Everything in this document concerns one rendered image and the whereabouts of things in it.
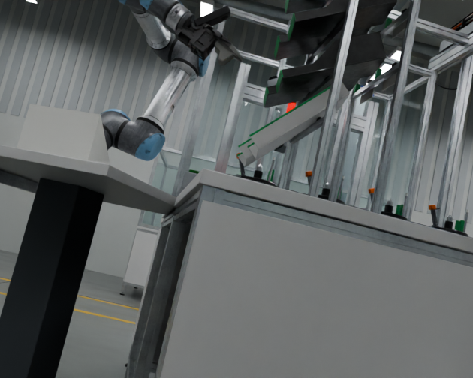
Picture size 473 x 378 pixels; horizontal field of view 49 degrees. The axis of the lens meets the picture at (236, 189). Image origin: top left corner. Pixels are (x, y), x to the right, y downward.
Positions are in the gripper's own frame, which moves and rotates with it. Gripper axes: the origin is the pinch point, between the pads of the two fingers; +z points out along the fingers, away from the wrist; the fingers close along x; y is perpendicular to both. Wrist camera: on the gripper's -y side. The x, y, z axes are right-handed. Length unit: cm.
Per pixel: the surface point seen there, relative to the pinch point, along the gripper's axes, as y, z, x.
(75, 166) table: 56, -9, 23
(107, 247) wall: 165, -156, -822
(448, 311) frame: 31, 77, 41
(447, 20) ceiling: -511, 81, -687
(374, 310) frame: 41, 64, 44
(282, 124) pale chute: 15.2, 24.7, 21.7
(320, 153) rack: 16.1, 36.9, 24.6
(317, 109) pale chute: 6.4, 29.4, 21.7
